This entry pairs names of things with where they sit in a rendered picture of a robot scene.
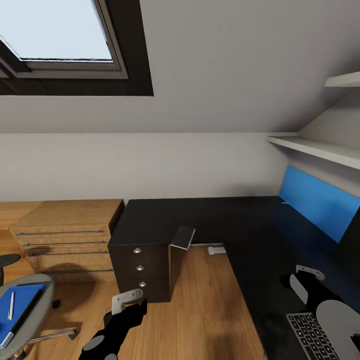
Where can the folder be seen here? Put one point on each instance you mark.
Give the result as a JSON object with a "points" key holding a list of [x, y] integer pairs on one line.
{"points": [[24, 299]]}

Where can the notebook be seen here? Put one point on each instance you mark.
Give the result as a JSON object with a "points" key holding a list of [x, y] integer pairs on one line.
{"points": [[183, 237]]}

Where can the swivel chair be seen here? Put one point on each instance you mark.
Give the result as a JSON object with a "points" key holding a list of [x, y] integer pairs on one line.
{"points": [[34, 319]]}

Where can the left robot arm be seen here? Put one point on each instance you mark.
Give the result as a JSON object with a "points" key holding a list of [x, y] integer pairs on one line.
{"points": [[106, 343]]}

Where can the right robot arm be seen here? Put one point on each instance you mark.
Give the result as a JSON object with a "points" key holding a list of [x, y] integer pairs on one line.
{"points": [[339, 321]]}

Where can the monitor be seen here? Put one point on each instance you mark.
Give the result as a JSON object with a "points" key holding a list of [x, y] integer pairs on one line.
{"points": [[347, 253]]}

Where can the keyboard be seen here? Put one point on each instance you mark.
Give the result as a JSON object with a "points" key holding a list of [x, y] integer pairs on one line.
{"points": [[311, 336]]}

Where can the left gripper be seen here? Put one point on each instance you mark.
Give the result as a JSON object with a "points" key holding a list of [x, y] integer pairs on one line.
{"points": [[131, 317]]}

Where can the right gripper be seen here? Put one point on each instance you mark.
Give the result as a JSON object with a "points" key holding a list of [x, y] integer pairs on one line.
{"points": [[285, 280]]}

